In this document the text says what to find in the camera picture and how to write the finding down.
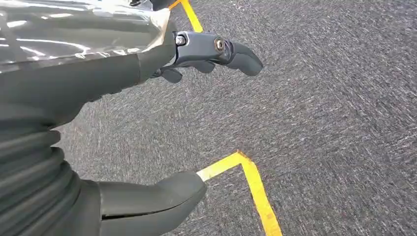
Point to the yellow floor tape outline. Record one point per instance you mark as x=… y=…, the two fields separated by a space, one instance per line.
x=193 y=18
x=257 y=189

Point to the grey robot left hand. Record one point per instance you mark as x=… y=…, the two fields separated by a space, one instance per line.
x=97 y=71

